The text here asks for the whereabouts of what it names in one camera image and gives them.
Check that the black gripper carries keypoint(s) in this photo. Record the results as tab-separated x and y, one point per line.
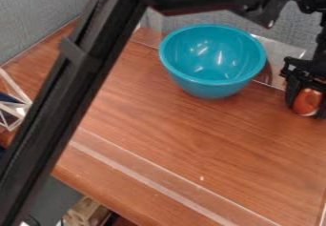
306	73

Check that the brown and white plush mushroom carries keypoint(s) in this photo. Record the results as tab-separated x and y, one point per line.
307	102

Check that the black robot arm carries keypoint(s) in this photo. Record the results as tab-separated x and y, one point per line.
88	55

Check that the blue plastic bowl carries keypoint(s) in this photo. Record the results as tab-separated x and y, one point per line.
213	59

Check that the clear acrylic front barrier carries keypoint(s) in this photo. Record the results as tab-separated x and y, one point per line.
178	188

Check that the wooden block under table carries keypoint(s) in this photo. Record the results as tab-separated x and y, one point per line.
86	213

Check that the clear acrylic left bracket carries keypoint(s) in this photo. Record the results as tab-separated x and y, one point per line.
15	102

